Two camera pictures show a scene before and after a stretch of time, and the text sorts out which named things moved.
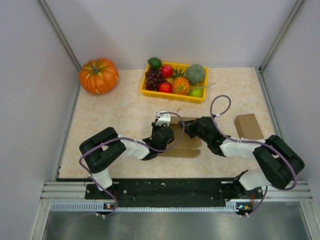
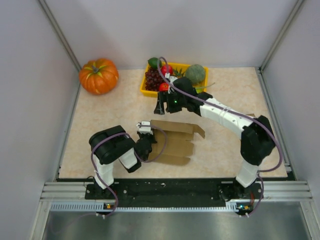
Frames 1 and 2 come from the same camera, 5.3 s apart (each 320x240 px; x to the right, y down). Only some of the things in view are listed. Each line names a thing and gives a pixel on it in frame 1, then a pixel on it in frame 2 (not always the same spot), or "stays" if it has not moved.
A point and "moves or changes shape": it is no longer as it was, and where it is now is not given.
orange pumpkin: [99, 76] stays
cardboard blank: [187, 147] moves or changes shape
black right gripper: [190, 126] to [164, 97]
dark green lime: [155, 62] stays
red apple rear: [167, 71] stays
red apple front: [165, 87] stays
